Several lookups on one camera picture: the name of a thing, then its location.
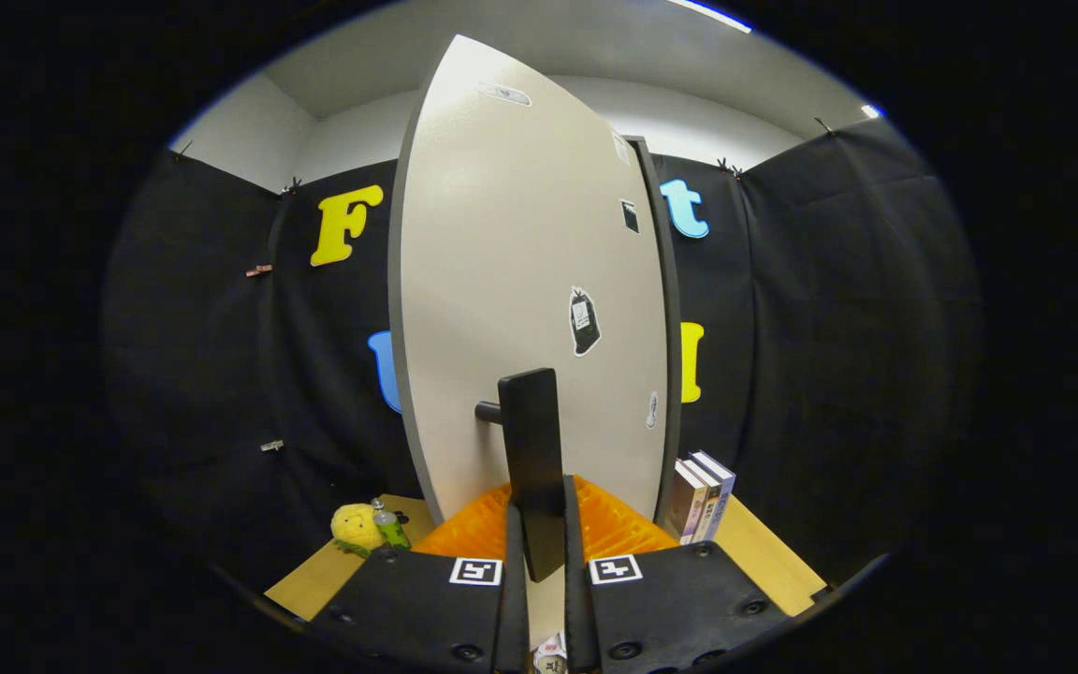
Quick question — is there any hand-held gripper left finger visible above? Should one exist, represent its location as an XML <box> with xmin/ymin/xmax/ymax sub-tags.
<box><xmin>308</xmin><ymin>483</ymin><xmax>532</xmax><ymax>674</ymax></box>

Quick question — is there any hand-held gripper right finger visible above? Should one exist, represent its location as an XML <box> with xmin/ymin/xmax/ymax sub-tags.
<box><xmin>561</xmin><ymin>474</ymin><xmax>790</xmax><ymax>674</ymax></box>

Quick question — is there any black door handle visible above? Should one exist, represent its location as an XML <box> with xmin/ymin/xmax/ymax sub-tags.
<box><xmin>475</xmin><ymin>368</ymin><xmax>568</xmax><ymax>583</ymax></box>

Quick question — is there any dark grey shoe cabinet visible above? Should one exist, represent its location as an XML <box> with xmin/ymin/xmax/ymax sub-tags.
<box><xmin>628</xmin><ymin>136</ymin><xmax>684</xmax><ymax>527</ymax></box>

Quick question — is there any beige shoe cabinet door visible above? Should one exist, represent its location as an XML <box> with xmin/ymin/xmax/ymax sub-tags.
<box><xmin>387</xmin><ymin>35</ymin><xmax>672</xmax><ymax>527</ymax></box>

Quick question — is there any green drink bottle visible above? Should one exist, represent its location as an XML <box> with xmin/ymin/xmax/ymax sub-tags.
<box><xmin>371</xmin><ymin>498</ymin><xmax>412</xmax><ymax>550</ymax></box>

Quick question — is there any yellow plush toy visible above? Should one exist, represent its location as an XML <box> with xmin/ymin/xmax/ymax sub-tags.
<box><xmin>330</xmin><ymin>503</ymin><xmax>390</xmax><ymax>559</ymax></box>

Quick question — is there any brown book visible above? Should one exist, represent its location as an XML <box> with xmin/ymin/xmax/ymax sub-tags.
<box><xmin>668</xmin><ymin>459</ymin><xmax>708</xmax><ymax>544</ymax></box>

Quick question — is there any white book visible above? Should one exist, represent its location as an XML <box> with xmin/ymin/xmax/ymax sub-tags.
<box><xmin>692</xmin><ymin>456</ymin><xmax>725</xmax><ymax>544</ymax></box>

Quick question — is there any black backdrop cloth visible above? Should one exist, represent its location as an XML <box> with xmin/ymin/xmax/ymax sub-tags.
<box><xmin>99</xmin><ymin>117</ymin><xmax>984</xmax><ymax>600</ymax></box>

